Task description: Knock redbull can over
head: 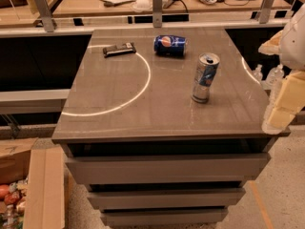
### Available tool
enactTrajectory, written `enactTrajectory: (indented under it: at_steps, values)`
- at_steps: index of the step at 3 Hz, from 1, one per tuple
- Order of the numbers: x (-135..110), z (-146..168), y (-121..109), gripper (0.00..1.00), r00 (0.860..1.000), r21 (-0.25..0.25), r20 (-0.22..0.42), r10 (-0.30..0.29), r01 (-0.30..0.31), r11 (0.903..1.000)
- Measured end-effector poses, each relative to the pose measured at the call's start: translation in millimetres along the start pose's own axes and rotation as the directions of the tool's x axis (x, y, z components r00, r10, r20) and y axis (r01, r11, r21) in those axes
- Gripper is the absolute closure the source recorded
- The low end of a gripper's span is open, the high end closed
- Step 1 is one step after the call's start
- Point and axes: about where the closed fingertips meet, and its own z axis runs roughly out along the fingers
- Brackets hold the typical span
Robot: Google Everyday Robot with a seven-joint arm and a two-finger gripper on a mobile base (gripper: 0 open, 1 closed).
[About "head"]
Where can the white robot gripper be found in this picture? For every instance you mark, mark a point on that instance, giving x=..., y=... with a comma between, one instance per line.
x=295, y=45

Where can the Red Bull can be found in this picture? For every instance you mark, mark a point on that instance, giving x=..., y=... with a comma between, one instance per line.
x=206, y=69

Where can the blue Pepsi can lying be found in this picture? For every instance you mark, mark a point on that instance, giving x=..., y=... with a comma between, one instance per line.
x=170, y=45

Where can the clear plastic bottle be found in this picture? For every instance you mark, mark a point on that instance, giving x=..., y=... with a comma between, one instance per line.
x=274, y=74
x=258, y=75

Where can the grey drawer cabinet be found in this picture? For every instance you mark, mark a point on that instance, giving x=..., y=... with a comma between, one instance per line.
x=145, y=150

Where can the white face mask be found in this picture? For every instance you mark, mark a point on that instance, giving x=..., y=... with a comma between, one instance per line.
x=141, y=5

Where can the cardboard box with groceries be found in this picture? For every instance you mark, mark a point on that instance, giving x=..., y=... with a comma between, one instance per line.
x=44, y=169

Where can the right metal bracket post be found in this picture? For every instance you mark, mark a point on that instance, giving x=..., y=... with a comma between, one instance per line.
x=265, y=11

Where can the metal bracket post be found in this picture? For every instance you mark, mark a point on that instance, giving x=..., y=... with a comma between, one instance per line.
x=45, y=15
x=265, y=11
x=157, y=13

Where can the middle metal bracket post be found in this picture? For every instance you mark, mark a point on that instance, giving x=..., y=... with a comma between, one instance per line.
x=157, y=13

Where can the left metal bracket post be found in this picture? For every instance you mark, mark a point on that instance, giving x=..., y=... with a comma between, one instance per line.
x=45, y=15

